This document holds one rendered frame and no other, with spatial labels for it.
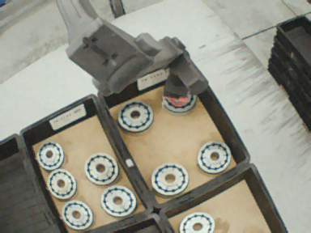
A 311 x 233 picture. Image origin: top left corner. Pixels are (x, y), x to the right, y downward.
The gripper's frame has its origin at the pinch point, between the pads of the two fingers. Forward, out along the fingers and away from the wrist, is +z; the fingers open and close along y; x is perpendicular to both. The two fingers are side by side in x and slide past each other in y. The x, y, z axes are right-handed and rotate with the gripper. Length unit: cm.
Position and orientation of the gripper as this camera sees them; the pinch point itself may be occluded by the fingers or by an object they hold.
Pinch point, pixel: (179, 95)
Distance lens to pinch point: 118.7
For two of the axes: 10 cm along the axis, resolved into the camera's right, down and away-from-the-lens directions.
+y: 2.9, -8.4, 4.6
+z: 0.5, 4.9, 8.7
